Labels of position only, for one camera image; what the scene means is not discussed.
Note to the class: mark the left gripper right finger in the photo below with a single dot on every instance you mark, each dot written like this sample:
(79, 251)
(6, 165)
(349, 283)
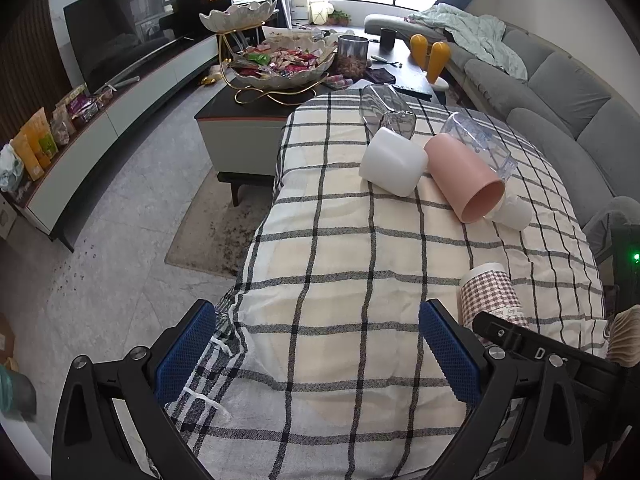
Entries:
(468, 367)

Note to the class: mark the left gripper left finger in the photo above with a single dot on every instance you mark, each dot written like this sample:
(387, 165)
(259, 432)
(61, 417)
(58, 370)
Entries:
(88, 440)

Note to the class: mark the houndstooth paper cup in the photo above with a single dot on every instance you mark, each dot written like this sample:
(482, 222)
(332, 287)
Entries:
(488, 288)

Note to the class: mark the small white paper cup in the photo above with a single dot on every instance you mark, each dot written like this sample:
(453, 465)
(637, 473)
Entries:
(512, 212)

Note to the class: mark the pink plastic cup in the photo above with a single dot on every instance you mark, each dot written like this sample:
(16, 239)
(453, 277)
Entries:
(471, 187)

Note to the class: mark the white plastic cup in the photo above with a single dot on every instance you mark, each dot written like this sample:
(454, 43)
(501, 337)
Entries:
(393, 163)

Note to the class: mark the clear plastic cup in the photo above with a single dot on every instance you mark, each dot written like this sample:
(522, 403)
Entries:
(482, 141)

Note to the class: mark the clear ribbed glass cup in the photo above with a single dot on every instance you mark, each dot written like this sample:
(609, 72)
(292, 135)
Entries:
(382, 107)

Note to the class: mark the person's hand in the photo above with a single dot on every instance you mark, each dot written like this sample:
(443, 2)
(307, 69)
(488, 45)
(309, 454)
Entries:
(624, 345)

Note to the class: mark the cardboard box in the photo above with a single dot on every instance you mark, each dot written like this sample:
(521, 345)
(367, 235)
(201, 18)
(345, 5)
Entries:
(7, 343)

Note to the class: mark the beige floor rug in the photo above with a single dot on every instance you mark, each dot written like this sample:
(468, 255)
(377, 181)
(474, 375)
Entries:
(215, 233)

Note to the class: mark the checkered tablecloth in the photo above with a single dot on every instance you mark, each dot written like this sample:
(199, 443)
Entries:
(318, 370)

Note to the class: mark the white tv cabinet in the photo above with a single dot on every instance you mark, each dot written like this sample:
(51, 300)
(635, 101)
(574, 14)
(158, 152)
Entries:
(46, 207)

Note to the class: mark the grey sectional sofa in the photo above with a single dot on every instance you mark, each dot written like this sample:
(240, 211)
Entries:
(588, 133)

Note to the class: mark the yellow snack bag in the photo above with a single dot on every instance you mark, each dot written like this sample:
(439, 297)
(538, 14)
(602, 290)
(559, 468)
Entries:
(35, 145)

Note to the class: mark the black coffee table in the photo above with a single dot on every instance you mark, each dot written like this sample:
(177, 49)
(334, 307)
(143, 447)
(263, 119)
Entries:
(242, 131)

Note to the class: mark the light green blanket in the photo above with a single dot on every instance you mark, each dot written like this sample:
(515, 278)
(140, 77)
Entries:
(480, 35)

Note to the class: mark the two-tier candy bowl stand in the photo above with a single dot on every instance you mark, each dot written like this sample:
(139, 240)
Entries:
(283, 65)

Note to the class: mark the black flat television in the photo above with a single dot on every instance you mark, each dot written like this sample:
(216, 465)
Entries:
(110, 37)

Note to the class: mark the dark mug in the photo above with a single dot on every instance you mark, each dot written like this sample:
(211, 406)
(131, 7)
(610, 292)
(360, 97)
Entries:
(387, 39)

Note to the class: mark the clear nut jar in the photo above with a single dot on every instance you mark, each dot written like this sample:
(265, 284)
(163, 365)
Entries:
(352, 56)

